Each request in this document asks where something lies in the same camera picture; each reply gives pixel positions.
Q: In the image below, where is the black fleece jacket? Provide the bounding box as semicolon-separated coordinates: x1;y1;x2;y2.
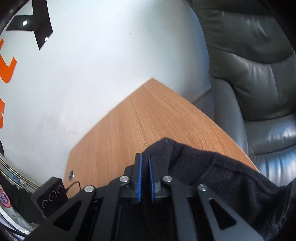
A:
142;138;295;240

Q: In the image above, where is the dark leather armchair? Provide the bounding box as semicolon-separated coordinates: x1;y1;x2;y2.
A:
192;1;295;186

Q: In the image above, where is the black camera box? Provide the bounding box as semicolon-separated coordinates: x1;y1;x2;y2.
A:
31;177;68;220

